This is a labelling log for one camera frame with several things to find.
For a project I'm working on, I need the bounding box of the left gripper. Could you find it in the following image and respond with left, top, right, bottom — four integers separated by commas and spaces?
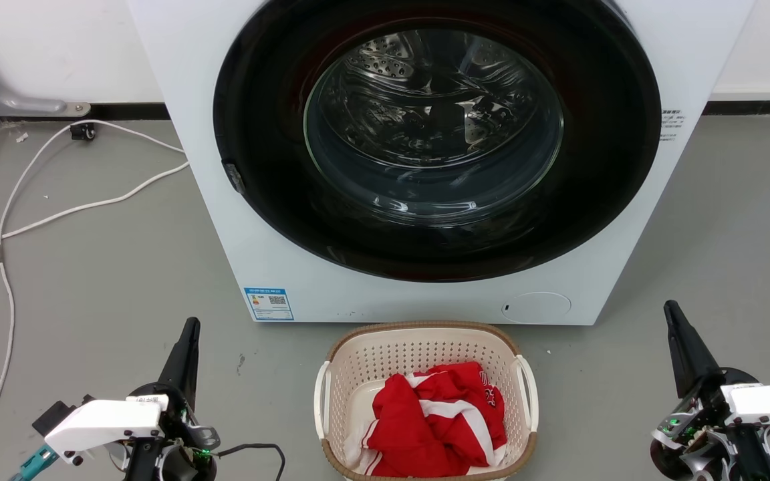
124, 317, 220, 481

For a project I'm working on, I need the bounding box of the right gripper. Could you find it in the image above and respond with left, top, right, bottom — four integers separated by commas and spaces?
650, 300, 770, 481

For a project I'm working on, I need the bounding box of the beige plastic laundry basket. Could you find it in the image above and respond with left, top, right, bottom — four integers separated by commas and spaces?
313, 321, 539, 481

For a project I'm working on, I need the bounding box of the blue white energy label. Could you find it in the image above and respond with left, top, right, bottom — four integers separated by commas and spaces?
244, 287, 295, 322

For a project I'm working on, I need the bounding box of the white front-load washing machine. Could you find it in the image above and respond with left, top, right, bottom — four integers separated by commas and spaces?
127, 0, 757, 327

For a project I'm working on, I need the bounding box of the small printed text sticker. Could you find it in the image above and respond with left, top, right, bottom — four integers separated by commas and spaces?
659, 109, 685, 142

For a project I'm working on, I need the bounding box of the red white garment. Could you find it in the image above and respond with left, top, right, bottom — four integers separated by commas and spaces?
344, 361, 508, 478

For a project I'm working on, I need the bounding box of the black round washer door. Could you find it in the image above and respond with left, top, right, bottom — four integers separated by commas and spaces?
213, 0, 663, 283

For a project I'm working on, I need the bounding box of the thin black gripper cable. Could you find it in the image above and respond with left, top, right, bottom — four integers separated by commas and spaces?
215, 442, 287, 481

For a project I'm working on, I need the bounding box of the teal cable connector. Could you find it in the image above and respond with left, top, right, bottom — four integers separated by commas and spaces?
9, 444, 59, 481

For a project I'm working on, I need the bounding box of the long white floor cable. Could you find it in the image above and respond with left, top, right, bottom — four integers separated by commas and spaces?
0, 160, 190, 255

